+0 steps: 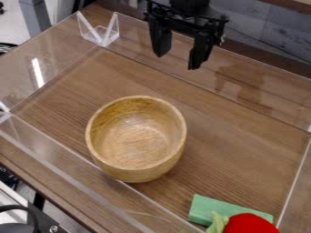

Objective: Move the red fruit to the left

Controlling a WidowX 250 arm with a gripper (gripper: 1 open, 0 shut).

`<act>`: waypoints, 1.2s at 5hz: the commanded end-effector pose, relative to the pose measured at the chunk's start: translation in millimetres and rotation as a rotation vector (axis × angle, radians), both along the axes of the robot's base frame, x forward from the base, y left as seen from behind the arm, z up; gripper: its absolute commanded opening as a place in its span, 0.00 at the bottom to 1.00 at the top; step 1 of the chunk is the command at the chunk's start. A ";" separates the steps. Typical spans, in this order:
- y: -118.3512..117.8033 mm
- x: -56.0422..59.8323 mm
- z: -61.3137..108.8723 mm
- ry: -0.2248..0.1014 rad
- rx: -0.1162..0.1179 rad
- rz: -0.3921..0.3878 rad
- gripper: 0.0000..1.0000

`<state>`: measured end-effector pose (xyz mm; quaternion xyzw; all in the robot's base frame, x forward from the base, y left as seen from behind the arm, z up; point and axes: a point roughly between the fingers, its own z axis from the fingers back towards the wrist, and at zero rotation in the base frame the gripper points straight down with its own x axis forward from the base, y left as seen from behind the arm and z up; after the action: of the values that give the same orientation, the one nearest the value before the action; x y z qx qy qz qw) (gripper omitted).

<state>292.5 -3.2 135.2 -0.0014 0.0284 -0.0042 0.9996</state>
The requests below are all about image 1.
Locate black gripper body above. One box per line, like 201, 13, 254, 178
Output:
145, 0, 230, 45

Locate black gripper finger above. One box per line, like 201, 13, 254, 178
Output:
189, 32, 215, 70
149, 18, 173, 57

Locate green foam block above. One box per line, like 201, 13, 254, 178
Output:
189, 194, 274, 226

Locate red plush strawberry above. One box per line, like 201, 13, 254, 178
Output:
206, 212, 281, 233

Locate clear acrylic tray walls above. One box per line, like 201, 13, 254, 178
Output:
0, 15, 311, 233

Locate wooden bowl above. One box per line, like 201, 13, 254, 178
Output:
86, 96, 187, 183

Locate black device at bottom left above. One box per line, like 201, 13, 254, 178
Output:
0, 205, 70, 233

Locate clear acrylic corner bracket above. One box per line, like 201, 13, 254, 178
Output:
77, 11, 121, 47

